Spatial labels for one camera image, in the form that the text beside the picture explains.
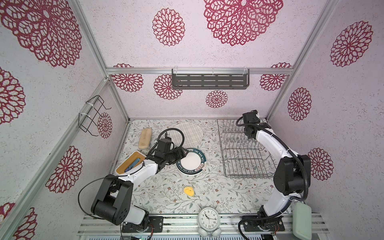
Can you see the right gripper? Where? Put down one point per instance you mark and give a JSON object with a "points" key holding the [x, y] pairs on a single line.
{"points": [[249, 130]]}

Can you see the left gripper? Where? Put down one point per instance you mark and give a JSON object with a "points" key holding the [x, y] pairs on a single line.
{"points": [[180, 154]]}

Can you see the dark lettered rim plate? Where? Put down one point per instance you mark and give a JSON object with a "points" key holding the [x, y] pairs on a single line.
{"points": [[194, 160]]}

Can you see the plaid beige plate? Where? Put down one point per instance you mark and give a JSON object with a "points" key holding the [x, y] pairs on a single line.
{"points": [[193, 135]]}

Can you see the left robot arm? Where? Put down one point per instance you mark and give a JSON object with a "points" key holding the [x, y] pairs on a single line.
{"points": [[113, 199]]}

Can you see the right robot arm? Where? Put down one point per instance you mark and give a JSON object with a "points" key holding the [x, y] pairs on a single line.
{"points": [[292, 177]]}

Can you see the yellow tray with blue item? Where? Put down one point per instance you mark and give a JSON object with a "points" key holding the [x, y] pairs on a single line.
{"points": [[134, 160]]}

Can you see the yellow cheese toy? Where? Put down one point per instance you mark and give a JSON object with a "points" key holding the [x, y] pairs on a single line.
{"points": [[189, 191]]}

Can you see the white alarm clock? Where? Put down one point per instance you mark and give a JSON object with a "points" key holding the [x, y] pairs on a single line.
{"points": [[208, 221]]}

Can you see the pale green box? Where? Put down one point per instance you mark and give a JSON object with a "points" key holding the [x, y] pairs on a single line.
{"points": [[302, 221]]}

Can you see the wire dish rack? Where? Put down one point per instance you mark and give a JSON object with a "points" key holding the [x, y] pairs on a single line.
{"points": [[243, 157]]}

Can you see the grey wall shelf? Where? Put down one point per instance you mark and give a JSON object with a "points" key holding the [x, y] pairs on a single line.
{"points": [[209, 81]]}

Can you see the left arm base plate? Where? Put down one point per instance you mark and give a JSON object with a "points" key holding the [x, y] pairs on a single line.
{"points": [[151, 224]]}

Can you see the black wire wall basket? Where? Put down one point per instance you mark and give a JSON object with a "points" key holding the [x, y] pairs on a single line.
{"points": [[96, 121]]}

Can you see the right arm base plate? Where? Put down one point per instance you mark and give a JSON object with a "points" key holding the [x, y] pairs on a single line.
{"points": [[252, 224]]}

